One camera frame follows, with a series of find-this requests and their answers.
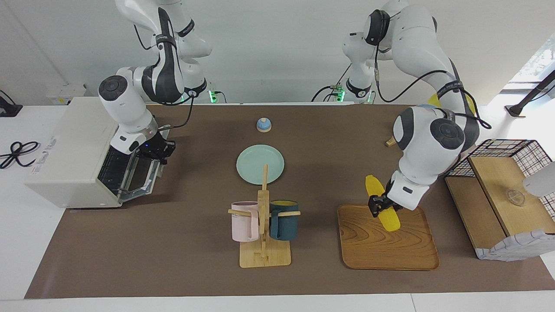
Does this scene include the black stand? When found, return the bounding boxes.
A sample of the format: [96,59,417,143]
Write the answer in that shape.
[505,69,555,118]

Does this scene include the pale green plate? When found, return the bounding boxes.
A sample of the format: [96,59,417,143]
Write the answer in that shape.
[236,145,285,185]

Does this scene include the clear glass cup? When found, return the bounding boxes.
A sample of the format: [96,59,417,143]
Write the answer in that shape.
[505,189,526,206]

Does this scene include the white toaster oven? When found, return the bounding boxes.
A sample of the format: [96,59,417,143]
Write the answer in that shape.
[25,97,170,208]

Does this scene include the wooden mug tree stand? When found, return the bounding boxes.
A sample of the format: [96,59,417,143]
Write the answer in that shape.
[228,164,301,268]

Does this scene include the brown table mat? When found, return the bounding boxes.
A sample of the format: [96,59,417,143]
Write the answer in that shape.
[24,104,555,299]

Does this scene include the black wire basket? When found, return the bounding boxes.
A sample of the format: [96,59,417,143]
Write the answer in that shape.
[444,139,555,217]

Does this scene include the dark teal mug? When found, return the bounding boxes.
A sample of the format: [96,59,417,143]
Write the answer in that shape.
[269,200,300,241]

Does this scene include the yellow plate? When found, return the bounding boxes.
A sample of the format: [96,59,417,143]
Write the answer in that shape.
[428,92,476,117]

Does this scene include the wooden stepped shelf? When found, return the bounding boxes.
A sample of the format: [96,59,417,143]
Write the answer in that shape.
[444,155,555,256]

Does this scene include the wooden serving tray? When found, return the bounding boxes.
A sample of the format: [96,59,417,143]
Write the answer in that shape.
[337,204,440,271]

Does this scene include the white checkered cloth liner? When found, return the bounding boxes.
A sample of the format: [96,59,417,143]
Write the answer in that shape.
[475,229,555,261]

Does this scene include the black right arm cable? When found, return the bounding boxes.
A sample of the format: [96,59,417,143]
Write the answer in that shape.
[154,93,194,131]

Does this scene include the yellow corn cob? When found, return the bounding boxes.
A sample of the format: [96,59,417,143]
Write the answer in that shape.
[365,175,401,232]

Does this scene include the white wall box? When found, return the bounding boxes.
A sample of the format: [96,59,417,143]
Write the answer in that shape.
[46,84,87,105]

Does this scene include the white rounded object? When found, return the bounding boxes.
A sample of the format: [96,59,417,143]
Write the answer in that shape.
[522,162,555,198]

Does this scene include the black clamp base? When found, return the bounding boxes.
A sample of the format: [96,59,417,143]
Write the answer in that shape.
[0,90,23,117]

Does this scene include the coiled black cable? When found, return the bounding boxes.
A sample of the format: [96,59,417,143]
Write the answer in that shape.
[0,141,40,169]

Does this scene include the pink mug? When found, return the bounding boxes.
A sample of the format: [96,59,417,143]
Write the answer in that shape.
[231,201,261,242]

